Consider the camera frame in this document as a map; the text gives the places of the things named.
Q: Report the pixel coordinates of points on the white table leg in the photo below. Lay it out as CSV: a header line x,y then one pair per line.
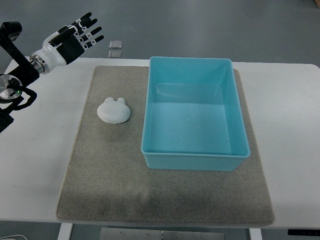
x,y
255,234
65,231

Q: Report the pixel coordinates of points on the floor outlet plate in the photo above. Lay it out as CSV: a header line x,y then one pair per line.
x,y
115,54
115,44

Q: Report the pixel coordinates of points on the white round toy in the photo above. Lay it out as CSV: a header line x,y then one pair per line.
x,y
113,111

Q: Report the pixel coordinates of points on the black table control panel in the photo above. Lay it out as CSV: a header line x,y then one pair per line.
x,y
304,232

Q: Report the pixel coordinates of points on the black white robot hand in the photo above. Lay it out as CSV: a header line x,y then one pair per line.
x,y
67,44

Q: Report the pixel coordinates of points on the upper floor outlet plate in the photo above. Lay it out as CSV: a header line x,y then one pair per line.
x,y
115,44

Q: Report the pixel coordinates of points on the white table leg left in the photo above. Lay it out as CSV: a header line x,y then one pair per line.
x,y
65,231

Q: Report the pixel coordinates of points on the lower floor outlet plate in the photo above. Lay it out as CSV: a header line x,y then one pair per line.
x,y
115,54

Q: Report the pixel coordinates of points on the grey felt mat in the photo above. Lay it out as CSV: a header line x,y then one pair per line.
x,y
108,182

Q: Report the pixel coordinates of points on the metal bracket under table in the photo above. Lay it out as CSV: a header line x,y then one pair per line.
x,y
147,234

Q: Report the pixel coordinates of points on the blue plastic box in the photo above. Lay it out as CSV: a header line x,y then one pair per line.
x,y
193,116

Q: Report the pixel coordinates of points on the white table leg right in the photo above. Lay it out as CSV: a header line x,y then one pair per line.
x,y
255,234

